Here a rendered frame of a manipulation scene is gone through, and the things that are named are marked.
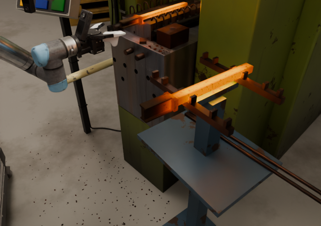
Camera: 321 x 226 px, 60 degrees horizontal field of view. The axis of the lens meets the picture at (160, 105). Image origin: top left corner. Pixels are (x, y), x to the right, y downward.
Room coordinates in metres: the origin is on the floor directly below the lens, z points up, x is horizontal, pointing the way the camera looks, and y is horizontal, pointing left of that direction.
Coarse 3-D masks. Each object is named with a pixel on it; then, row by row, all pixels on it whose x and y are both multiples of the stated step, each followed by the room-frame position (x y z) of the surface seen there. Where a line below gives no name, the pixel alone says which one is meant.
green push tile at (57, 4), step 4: (56, 0) 1.44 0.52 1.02; (60, 0) 1.44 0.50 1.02; (64, 0) 1.43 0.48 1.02; (52, 4) 1.44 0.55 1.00; (56, 4) 1.43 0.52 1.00; (60, 4) 1.43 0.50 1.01; (64, 4) 1.43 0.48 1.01; (52, 8) 1.43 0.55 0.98; (56, 8) 1.42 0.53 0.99; (60, 8) 1.42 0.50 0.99
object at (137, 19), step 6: (168, 6) 1.39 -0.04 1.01; (174, 6) 1.39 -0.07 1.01; (180, 6) 1.41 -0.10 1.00; (150, 12) 1.29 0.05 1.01; (156, 12) 1.29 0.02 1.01; (162, 12) 1.32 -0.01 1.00; (132, 18) 1.20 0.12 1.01; (138, 18) 1.21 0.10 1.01; (144, 18) 1.24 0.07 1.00; (120, 24) 1.16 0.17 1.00; (126, 24) 1.18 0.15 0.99; (132, 24) 1.19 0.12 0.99
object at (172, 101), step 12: (228, 72) 0.72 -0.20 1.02; (240, 72) 0.72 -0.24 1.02; (204, 84) 0.65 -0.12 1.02; (216, 84) 0.67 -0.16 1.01; (168, 96) 0.58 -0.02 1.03; (180, 96) 0.60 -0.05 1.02; (144, 108) 0.53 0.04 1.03; (156, 108) 0.55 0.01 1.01; (168, 108) 0.57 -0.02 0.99; (144, 120) 0.53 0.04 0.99
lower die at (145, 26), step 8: (176, 0) 1.58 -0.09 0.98; (184, 0) 1.55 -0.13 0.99; (200, 0) 1.51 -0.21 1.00; (152, 8) 1.45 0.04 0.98; (160, 8) 1.41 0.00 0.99; (184, 8) 1.41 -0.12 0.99; (192, 8) 1.41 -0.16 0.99; (128, 16) 1.29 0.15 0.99; (152, 16) 1.26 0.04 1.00; (160, 16) 1.29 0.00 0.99; (168, 16) 1.29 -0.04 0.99; (176, 16) 1.30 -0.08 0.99; (144, 24) 1.21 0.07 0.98; (152, 24) 1.19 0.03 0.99; (160, 24) 1.23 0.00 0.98; (192, 24) 1.38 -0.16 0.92; (136, 32) 1.25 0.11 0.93; (144, 32) 1.21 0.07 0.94; (152, 40) 1.19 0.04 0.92
